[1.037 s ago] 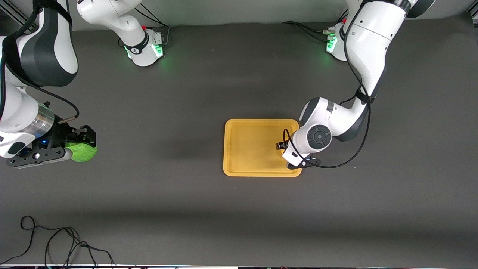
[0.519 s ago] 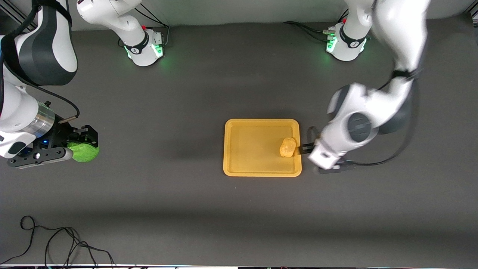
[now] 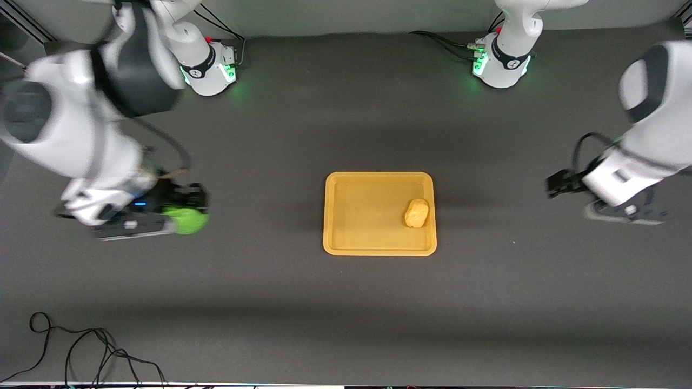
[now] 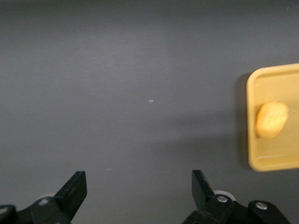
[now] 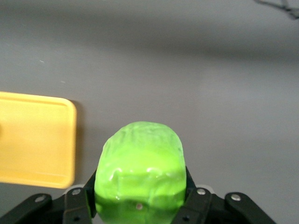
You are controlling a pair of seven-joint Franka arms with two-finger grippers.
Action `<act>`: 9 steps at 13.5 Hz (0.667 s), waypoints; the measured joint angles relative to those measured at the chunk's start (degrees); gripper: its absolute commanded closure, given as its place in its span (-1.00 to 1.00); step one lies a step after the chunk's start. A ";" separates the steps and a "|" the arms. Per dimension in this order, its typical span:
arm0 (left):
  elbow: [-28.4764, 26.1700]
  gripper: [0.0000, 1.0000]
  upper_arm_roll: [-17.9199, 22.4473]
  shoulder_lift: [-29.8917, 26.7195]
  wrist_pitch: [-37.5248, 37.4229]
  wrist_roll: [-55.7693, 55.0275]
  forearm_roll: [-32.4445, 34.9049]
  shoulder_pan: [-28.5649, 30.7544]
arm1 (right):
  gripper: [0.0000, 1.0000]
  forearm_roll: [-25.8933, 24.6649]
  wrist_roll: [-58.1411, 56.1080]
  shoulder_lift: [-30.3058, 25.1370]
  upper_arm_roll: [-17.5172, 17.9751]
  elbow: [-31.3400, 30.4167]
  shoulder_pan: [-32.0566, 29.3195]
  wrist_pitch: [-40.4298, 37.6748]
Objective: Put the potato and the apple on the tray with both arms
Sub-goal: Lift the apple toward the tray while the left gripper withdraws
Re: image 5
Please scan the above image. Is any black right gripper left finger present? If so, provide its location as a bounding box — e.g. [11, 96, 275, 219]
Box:
[0, 169, 98, 224]

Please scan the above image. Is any green apple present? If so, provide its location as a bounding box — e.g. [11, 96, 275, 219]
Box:
[93, 120, 188, 224]

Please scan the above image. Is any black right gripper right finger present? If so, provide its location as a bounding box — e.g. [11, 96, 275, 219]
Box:
[178, 165, 277, 224]

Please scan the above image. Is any yellow plastic tray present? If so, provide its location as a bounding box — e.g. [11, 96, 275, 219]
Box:
[0, 91, 78, 189]

